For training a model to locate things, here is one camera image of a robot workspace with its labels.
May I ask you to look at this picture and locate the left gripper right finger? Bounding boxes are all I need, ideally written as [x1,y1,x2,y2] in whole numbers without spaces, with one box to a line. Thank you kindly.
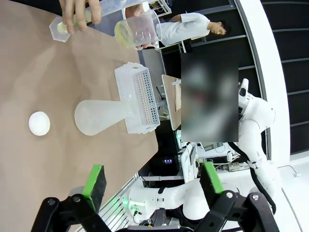
[193,161,284,232]

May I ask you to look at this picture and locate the person's right hand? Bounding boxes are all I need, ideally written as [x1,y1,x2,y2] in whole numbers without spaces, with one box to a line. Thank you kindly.
[59,0,102,34]

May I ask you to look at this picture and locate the person's left hand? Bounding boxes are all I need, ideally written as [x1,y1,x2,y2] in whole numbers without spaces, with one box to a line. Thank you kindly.
[125,2,158,50]

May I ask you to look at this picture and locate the white perforated plastic basket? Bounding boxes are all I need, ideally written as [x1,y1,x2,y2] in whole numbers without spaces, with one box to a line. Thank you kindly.
[114,62,160,134]

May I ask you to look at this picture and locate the person in white lab coat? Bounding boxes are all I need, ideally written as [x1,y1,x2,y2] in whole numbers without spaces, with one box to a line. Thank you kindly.
[158,12,229,47]

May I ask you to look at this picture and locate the black cable hose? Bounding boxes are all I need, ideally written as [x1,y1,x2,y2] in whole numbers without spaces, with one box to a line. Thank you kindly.
[228,142,277,216]

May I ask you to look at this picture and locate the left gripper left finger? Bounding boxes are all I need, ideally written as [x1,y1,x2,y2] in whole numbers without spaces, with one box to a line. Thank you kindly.
[30,164,114,232]

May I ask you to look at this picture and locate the frosted plastic conical flask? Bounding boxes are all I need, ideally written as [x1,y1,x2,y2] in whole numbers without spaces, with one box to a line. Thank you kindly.
[74,99,136,136]

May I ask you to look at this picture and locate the clear plastic graduated cylinder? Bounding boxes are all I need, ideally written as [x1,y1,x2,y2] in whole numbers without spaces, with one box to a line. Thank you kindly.
[49,0,150,43]

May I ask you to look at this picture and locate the clear plastic beaker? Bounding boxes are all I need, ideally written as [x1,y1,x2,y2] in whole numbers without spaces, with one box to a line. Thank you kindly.
[114,9,163,50]

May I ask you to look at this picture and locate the white round stopper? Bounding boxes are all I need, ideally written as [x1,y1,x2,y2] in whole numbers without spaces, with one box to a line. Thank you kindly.
[28,111,51,136]

